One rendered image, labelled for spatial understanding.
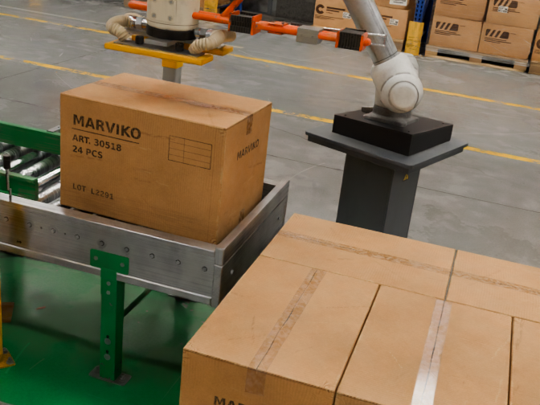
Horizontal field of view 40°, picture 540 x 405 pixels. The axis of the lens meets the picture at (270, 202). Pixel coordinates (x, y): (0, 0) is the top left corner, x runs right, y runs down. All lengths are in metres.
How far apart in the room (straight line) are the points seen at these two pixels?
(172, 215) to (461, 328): 0.98
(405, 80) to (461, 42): 6.69
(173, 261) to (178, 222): 0.16
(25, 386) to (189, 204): 0.84
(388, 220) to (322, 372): 1.32
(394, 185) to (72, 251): 1.30
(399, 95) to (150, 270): 1.09
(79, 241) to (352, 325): 0.95
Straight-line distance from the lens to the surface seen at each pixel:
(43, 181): 2.93
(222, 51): 2.55
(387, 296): 2.29
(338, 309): 2.17
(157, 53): 2.43
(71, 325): 3.03
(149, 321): 3.06
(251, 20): 2.40
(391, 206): 3.10
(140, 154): 2.46
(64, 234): 2.54
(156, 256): 2.40
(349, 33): 2.34
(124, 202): 2.55
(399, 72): 2.80
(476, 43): 9.44
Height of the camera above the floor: 1.62
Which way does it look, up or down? 22 degrees down
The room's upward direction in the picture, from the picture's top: 7 degrees clockwise
